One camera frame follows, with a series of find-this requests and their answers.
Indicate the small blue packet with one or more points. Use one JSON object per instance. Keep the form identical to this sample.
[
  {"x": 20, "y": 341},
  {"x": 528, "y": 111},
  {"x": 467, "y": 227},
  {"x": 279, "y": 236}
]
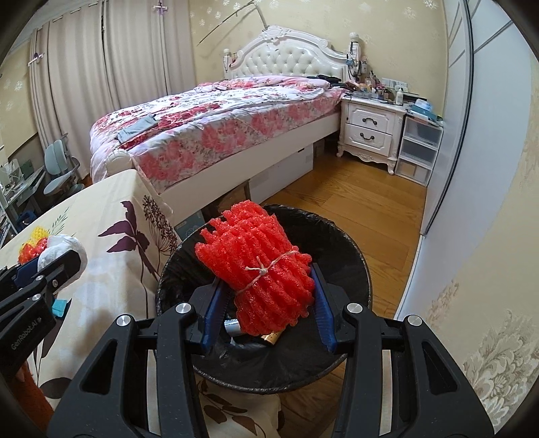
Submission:
[{"x": 61, "y": 307}]

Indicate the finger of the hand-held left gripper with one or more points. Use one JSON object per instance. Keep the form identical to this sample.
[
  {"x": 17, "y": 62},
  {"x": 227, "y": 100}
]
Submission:
[
  {"x": 63, "y": 263},
  {"x": 23, "y": 267}
]

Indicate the grey folded clothing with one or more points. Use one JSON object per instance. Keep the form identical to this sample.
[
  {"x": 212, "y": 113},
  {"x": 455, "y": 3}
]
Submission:
[{"x": 137, "y": 128}]

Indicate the nightstand clutter of bottles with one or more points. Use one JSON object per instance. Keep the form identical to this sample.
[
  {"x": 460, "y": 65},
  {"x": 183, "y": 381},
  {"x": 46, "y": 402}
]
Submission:
[{"x": 374, "y": 86}]

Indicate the white sliding wardrobe door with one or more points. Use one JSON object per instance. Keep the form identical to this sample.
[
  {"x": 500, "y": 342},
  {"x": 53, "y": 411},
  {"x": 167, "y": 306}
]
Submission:
[{"x": 463, "y": 168}]

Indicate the white plastic bag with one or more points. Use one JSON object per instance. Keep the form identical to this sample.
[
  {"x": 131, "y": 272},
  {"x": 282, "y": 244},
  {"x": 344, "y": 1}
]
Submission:
[{"x": 63, "y": 243}]

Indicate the grey-blue office chair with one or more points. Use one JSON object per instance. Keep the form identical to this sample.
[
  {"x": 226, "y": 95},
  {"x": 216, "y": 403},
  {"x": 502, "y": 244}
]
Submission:
[{"x": 61, "y": 168}]

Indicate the beige curtain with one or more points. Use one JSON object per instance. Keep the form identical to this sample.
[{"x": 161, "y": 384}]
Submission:
[
  {"x": 71, "y": 84},
  {"x": 151, "y": 50}
]

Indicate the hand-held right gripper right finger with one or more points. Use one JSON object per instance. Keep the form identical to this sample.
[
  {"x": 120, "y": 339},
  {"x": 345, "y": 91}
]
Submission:
[{"x": 324, "y": 311}]

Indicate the silver metal cylinder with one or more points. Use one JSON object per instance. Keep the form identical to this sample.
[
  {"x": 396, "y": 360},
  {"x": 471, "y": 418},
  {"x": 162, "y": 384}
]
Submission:
[{"x": 232, "y": 327}]

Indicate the black-lined waste bin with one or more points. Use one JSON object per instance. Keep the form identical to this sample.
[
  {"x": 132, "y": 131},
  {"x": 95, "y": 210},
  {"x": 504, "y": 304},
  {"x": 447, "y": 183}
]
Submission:
[{"x": 337, "y": 252}]

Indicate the white tufted bed frame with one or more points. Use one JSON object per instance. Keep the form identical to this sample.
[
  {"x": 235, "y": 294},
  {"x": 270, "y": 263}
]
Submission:
[{"x": 290, "y": 54}]

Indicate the grey study desk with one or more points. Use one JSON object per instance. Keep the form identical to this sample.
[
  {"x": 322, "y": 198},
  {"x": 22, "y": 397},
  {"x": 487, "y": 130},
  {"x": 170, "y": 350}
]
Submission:
[{"x": 25, "y": 181}]

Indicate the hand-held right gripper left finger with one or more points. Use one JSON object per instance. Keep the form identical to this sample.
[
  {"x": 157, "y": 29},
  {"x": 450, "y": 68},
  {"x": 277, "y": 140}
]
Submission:
[{"x": 212, "y": 307}]

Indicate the person's left forearm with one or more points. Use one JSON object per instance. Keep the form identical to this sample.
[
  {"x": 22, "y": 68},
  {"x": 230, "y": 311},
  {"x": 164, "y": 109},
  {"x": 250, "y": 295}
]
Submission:
[{"x": 33, "y": 391}]

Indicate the brown cardboard box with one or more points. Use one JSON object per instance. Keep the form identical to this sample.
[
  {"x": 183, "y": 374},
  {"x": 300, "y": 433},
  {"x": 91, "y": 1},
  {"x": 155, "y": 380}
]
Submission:
[{"x": 231, "y": 198}]

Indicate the yellow foam net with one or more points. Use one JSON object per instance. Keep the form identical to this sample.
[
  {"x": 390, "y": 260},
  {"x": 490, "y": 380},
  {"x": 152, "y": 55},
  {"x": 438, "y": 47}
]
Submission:
[{"x": 38, "y": 235}]

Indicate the red foam net bundle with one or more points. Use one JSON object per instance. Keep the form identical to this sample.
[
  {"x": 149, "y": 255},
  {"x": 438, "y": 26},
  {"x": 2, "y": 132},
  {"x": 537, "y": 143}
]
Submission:
[{"x": 261, "y": 252}]

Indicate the clear plastic drawer unit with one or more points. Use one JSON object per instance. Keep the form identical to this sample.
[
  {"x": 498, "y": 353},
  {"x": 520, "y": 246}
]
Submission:
[{"x": 419, "y": 147}]

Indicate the pink floral quilt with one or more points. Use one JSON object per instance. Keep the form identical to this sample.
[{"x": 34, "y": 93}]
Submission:
[{"x": 219, "y": 122}]

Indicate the teal patterned box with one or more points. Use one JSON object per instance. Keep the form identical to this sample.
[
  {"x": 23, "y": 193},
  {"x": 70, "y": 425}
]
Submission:
[{"x": 190, "y": 225}]

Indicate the white storage box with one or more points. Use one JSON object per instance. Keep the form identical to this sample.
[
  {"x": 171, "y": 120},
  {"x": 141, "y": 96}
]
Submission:
[{"x": 282, "y": 172}]

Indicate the white nightstand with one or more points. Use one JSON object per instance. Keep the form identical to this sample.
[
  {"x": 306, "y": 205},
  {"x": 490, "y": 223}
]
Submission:
[{"x": 370, "y": 130}]

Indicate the blue tissue box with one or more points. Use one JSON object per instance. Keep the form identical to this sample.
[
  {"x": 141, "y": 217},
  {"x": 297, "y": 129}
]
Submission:
[{"x": 421, "y": 109}]

